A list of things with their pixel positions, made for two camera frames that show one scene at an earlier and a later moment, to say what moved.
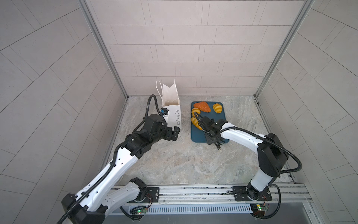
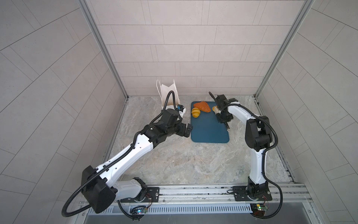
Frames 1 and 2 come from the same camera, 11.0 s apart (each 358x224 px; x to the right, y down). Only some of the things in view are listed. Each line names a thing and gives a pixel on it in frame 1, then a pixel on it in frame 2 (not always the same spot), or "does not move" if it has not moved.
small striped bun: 196,110 does not move
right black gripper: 217,141 to 221,121
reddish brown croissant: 203,106 does not move
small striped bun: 217,108 does not move
